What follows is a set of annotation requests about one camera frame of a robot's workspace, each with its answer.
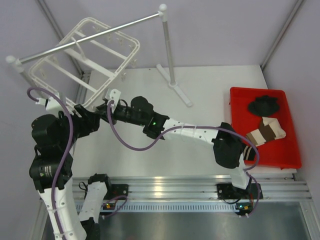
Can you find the white plastic clip hanger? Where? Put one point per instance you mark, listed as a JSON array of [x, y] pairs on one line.
[[108, 55]]

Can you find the silver clothes rack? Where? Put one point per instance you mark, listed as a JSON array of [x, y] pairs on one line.
[[89, 29]]

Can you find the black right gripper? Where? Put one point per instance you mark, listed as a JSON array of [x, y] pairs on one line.
[[104, 111]]

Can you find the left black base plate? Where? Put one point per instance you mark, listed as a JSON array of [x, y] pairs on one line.
[[117, 190]]

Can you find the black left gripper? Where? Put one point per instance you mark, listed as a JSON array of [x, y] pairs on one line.
[[89, 122]]

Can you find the brown cream striped sock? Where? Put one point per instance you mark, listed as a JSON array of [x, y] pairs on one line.
[[269, 130]]

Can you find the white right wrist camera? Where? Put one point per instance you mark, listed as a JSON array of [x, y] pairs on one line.
[[112, 94]]

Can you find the red plastic tray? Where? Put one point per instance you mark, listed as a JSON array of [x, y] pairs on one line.
[[283, 153]]

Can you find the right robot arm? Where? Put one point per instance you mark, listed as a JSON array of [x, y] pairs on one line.
[[227, 145]]

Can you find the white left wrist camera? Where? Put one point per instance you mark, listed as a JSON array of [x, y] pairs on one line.
[[52, 105]]

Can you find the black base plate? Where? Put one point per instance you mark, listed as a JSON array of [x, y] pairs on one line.
[[227, 192], [117, 190]]

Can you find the black white-striped sock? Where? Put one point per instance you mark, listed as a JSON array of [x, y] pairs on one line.
[[249, 153]]

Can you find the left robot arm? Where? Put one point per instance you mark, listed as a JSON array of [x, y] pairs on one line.
[[51, 172]]

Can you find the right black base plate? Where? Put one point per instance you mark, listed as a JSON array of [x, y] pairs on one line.
[[227, 192]]

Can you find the aluminium mounting rail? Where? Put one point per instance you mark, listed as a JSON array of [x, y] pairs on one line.
[[203, 188]]

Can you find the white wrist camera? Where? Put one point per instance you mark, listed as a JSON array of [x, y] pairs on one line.
[[112, 94], [52, 105]]

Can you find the black sock bundle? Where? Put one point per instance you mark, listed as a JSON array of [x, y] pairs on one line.
[[263, 106]]

